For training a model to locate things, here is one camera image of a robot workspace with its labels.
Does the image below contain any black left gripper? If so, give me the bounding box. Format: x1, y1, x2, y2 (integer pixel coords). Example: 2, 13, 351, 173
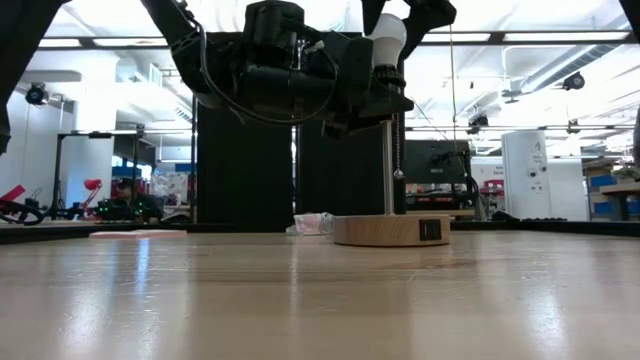
219, 37, 415, 139

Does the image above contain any white lightbulb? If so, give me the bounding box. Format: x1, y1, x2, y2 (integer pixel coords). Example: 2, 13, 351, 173
367, 13, 409, 71

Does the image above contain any wooden base table lamp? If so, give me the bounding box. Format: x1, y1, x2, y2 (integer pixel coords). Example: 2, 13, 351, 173
333, 63, 452, 248

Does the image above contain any black overhead beam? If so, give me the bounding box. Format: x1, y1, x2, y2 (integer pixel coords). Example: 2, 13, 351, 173
37, 30, 640, 50

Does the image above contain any black partition panel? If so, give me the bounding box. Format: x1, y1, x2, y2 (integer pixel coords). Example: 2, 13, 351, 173
298, 32, 407, 218
194, 32, 295, 226

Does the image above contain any black monitor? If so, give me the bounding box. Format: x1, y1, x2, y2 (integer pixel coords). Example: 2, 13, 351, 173
404, 139, 472, 186

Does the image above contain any clear plastic packet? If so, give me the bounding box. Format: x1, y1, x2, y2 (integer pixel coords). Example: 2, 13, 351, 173
285, 212, 335, 237

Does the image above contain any white standing kiosk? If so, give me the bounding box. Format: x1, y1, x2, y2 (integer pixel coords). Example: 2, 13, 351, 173
501, 130, 552, 221

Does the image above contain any shelf with blue bins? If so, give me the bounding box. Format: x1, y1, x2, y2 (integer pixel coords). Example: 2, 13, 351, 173
582, 159, 640, 222

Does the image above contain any person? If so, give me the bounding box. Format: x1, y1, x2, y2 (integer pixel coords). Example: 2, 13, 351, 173
94, 177, 164, 224

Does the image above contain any red desk lamp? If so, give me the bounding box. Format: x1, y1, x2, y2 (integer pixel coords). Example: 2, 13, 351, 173
82, 178, 104, 212

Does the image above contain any pale pink sticky note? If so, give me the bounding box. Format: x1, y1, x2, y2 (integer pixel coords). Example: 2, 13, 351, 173
88, 231, 151, 241

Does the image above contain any black metal stand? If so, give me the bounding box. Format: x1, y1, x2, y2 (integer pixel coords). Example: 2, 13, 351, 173
52, 130, 146, 222

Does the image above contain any red and black device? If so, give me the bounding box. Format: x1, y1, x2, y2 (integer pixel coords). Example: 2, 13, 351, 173
0, 184, 46, 226

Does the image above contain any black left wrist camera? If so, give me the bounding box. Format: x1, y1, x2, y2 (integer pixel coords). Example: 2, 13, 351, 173
243, 0, 307, 67

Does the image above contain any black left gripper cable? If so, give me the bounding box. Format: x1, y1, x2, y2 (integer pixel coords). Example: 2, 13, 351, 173
197, 24, 342, 127

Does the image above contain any black ceiling camera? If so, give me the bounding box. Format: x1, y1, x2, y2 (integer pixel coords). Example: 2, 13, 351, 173
562, 71, 587, 92
24, 82, 52, 108

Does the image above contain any black aluminium table frame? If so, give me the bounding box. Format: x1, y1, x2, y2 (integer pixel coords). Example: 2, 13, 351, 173
0, 220, 640, 246

